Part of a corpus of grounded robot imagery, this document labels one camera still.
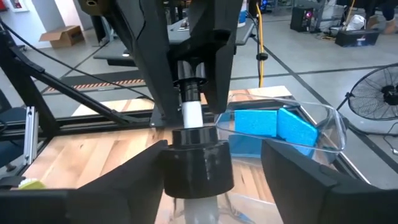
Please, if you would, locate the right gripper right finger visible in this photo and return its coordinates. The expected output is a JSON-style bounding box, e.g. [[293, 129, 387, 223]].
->
[[260, 139, 398, 224]]

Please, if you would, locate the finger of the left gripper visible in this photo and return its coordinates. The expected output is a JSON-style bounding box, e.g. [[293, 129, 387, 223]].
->
[[105, 0, 183, 122], [167, 0, 244, 115]]

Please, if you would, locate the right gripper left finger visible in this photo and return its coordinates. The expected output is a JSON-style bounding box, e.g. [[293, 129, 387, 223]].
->
[[0, 139, 169, 224]]

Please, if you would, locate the light blue sponge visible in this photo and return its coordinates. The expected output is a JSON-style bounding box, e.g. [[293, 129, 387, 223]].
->
[[234, 109, 278, 138], [276, 108, 320, 156]]

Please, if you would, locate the clear soap dispenser black pump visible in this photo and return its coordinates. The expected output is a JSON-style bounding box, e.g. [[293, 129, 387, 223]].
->
[[160, 60, 259, 224]]

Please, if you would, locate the dark grey side table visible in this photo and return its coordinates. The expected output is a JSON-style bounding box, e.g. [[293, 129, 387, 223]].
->
[[93, 17, 256, 68]]

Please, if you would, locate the clear plastic bin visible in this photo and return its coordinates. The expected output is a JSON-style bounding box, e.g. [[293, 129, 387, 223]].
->
[[214, 93, 348, 166]]

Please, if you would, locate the brown cardboard box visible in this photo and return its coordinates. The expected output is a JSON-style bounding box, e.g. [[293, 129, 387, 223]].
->
[[39, 24, 85, 49]]

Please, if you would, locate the yellow-green dish brush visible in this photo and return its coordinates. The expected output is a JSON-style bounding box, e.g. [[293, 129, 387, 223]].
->
[[17, 178, 47, 190]]

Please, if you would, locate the black computer tower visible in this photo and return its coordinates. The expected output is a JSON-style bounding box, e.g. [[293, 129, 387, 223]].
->
[[290, 6, 315, 33]]

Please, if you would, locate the black floor fan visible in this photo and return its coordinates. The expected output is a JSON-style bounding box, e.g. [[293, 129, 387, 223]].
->
[[335, 63, 398, 136]]

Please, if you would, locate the blue seat chair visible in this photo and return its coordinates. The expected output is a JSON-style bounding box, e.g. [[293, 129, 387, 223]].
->
[[0, 90, 27, 170]]

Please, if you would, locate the black equipment case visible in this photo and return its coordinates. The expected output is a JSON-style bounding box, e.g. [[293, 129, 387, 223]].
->
[[335, 29, 381, 48]]

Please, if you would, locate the white bag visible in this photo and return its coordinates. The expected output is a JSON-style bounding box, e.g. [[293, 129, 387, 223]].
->
[[346, 14, 367, 32]]

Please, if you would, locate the person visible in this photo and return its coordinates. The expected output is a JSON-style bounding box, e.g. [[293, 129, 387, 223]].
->
[[364, 0, 398, 35]]

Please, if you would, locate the yellow cable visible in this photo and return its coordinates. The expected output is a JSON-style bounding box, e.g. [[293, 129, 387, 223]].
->
[[254, 2, 269, 88]]

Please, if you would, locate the thin black cable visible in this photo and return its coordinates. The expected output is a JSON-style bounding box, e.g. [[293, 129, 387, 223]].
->
[[0, 20, 155, 103]]

